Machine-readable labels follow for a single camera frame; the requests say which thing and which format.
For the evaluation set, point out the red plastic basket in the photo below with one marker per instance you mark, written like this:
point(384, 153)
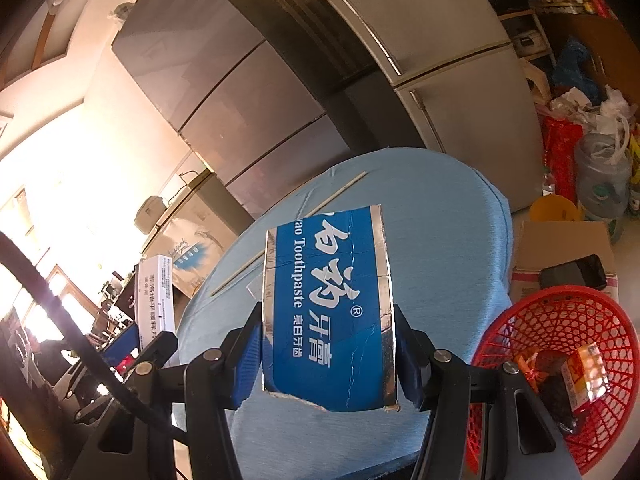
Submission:
point(550, 310)

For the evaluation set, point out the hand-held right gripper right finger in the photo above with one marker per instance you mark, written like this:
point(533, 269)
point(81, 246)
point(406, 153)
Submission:
point(407, 360)

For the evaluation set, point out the blue toothpaste box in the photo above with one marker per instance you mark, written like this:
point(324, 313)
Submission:
point(330, 310)

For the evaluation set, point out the small water bottle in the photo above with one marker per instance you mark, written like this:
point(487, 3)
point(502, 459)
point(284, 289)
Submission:
point(548, 185)

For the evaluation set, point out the white medicine box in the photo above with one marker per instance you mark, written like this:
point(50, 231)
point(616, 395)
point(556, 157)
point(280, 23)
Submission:
point(155, 300)

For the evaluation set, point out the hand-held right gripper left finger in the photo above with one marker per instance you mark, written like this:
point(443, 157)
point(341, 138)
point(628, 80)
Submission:
point(247, 365)

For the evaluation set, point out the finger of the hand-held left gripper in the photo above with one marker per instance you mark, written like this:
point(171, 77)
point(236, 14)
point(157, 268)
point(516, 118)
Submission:
point(156, 347)
point(120, 340)

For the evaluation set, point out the white chest freezer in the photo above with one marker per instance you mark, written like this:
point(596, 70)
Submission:
point(200, 230)

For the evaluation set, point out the white tote bag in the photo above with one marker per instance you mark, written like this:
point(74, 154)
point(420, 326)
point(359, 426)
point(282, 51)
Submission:
point(535, 80)

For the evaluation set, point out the long wooden stick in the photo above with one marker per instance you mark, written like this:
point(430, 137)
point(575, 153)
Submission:
point(235, 276)

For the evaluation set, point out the yellow plastic bucket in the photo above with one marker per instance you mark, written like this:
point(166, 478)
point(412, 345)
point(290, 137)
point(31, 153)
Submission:
point(555, 210)

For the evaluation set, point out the wooden cabinet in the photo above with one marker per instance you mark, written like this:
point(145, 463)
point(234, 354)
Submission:
point(610, 45)

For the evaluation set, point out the black phone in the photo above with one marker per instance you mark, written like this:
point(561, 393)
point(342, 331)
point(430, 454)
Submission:
point(575, 271)

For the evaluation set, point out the yellow cardboard box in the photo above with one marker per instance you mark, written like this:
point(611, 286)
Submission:
point(582, 370)

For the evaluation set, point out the white plastic bag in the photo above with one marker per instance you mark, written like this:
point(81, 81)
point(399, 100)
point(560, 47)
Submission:
point(585, 107)

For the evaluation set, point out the red printed bag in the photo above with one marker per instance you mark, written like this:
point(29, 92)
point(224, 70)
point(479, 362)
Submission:
point(562, 155)

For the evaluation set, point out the large water jug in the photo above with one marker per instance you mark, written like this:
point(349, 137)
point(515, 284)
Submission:
point(600, 170)

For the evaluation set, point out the blue plastic sack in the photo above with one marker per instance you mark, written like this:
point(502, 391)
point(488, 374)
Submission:
point(575, 65)

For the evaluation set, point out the white appliance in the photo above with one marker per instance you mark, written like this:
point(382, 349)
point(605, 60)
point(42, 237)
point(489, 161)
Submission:
point(150, 212)

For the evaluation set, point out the orange foil wrapper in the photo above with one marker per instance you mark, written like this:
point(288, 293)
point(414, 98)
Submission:
point(527, 365)

